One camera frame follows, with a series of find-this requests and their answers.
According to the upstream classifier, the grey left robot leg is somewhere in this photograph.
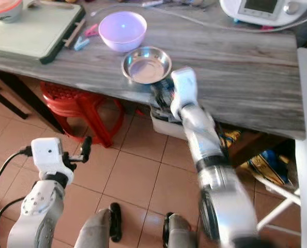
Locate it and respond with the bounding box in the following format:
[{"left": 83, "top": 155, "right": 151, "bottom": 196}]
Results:
[{"left": 74, "top": 203, "right": 123, "bottom": 248}]

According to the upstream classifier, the pale green cutting board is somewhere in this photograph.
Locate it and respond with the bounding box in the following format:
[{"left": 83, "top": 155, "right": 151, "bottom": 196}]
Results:
[{"left": 0, "top": 3, "right": 87, "bottom": 65}]

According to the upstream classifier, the white kitchen appliance with display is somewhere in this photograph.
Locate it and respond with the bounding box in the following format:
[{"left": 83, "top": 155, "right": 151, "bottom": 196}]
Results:
[{"left": 219, "top": 0, "right": 302, "bottom": 28}]

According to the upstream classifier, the grey bowl with pink lid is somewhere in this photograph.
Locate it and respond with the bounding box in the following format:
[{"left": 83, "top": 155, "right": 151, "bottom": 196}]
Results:
[{"left": 0, "top": 0, "right": 24, "bottom": 24}]

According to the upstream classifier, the wooden stick utensil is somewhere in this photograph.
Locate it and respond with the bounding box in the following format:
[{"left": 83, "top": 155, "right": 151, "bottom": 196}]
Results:
[{"left": 37, "top": 1, "right": 78, "bottom": 8}]

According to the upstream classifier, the pink clothespin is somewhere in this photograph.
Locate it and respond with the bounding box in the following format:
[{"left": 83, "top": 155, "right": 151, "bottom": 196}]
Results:
[{"left": 84, "top": 23, "right": 100, "bottom": 38}]

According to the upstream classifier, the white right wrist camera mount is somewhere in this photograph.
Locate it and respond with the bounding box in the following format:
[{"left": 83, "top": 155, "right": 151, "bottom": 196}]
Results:
[{"left": 170, "top": 66, "right": 199, "bottom": 118}]

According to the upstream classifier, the grey top wooden table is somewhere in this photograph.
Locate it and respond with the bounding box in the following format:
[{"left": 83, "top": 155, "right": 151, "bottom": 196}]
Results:
[{"left": 0, "top": 0, "right": 306, "bottom": 140}]

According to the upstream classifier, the stainless steel bowl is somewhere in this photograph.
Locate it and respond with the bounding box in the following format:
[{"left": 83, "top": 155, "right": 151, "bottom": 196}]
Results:
[{"left": 121, "top": 46, "right": 173, "bottom": 85}]

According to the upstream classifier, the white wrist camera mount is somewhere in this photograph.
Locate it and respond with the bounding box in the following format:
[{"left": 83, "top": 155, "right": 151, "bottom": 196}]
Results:
[
  {"left": 170, "top": 66, "right": 199, "bottom": 118},
  {"left": 30, "top": 137, "right": 65, "bottom": 180}
]

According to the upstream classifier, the blue clothespin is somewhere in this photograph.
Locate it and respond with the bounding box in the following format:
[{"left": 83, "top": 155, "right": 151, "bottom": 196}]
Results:
[{"left": 73, "top": 36, "right": 90, "bottom": 51}]

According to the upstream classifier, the lavender plastic bowl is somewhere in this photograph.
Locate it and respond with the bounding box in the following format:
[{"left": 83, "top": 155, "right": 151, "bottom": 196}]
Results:
[{"left": 98, "top": 11, "right": 147, "bottom": 53}]

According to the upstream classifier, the white plastic bin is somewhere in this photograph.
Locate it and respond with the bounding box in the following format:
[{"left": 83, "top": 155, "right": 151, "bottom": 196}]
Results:
[{"left": 149, "top": 110, "right": 186, "bottom": 140}]

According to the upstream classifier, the yellow and blue bag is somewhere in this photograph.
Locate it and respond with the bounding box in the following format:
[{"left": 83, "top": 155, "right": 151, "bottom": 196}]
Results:
[{"left": 245, "top": 150, "right": 293, "bottom": 187}]

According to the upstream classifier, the grey robot leg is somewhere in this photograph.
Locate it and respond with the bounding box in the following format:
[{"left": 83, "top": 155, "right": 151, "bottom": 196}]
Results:
[
  {"left": 74, "top": 203, "right": 123, "bottom": 248},
  {"left": 162, "top": 212, "right": 199, "bottom": 248}
]

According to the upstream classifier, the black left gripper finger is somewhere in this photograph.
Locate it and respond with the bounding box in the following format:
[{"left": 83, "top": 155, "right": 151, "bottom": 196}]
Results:
[{"left": 72, "top": 136, "right": 93, "bottom": 163}]

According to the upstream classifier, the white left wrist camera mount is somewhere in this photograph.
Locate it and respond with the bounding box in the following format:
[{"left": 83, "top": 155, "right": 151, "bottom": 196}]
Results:
[{"left": 30, "top": 137, "right": 65, "bottom": 180}]

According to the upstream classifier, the grey right robot leg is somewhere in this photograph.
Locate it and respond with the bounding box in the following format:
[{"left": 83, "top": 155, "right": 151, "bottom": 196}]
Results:
[{"left": 162, "top": 212, "right": 199, "bottom": 248}]

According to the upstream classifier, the red plastic stool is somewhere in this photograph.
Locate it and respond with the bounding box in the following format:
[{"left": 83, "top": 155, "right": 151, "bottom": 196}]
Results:
[{"left": 40, "top": 81, "right": 126, "bottom": 149}]

